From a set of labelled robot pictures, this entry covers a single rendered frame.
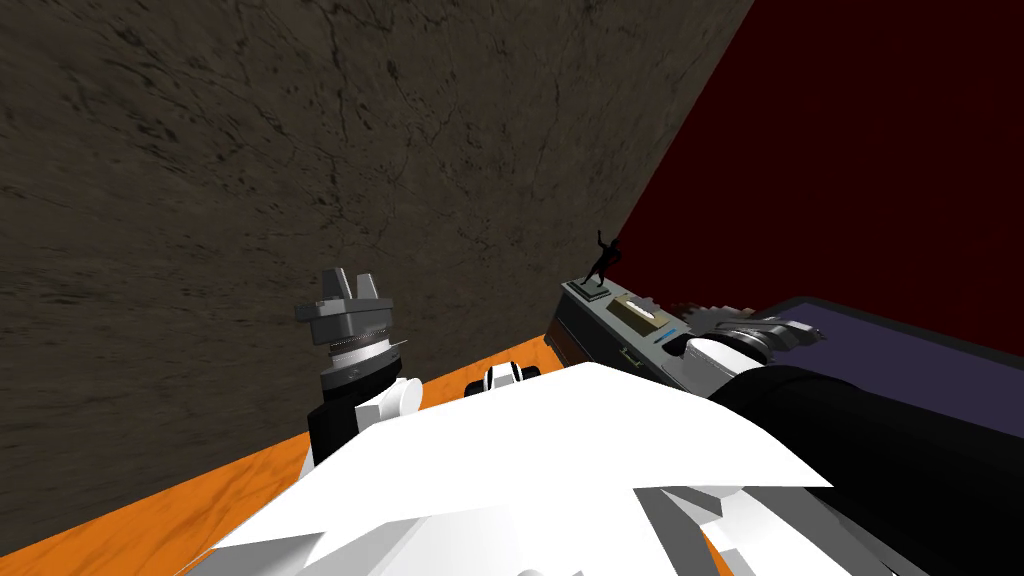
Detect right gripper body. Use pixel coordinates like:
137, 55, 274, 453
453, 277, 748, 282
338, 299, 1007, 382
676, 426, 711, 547
673, 302, 827, 358

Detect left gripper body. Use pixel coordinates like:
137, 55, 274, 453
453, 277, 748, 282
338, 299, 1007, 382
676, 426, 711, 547
294, 295, 397, 347

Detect grey cabinet with black figurine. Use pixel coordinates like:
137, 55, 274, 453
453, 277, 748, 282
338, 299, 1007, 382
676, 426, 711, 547
543, 230, 710, 398

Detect dark purple bed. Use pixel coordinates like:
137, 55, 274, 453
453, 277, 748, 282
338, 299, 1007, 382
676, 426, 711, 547
751, 295, 1024, 443

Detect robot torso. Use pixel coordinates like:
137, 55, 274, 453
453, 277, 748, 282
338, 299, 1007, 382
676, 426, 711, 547
182, 360, 909, 576

